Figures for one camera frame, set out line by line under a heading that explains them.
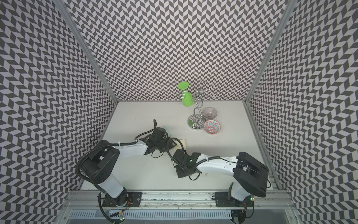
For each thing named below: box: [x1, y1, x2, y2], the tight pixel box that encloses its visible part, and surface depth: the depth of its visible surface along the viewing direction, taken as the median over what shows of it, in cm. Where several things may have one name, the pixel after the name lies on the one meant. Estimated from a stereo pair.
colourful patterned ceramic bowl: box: [203, 119, 221, 135], surface depth 101 cm
